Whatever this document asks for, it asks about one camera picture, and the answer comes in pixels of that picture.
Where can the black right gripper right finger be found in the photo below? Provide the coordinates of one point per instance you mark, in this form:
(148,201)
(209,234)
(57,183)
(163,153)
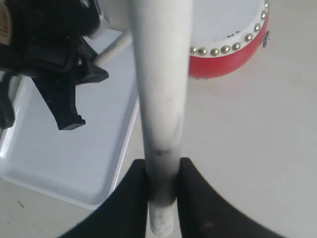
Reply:
(203,213)

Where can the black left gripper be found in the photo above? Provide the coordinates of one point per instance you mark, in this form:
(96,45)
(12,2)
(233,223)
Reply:
(45,40)

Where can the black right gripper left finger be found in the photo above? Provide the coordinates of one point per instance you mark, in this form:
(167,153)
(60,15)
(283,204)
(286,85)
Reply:
(123,214)

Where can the white wooden drumstick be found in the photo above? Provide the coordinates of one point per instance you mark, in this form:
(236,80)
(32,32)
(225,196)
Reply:
(161,31)
(115,48)

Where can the small red drum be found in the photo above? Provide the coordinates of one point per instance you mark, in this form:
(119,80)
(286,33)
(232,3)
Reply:
(225,35)

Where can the white rectangular plastic tray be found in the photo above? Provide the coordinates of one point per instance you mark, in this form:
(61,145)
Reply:
(79,166)

